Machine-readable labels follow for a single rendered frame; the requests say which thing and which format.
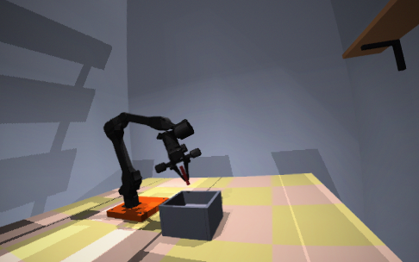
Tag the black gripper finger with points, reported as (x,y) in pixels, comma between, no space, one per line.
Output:
(177,170)
(186,167)

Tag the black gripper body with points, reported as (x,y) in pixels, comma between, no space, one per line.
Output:
(162,166)

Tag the dark red peg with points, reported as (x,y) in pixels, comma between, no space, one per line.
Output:
(184,175)

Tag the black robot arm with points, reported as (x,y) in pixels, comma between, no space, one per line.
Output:
(131,178)

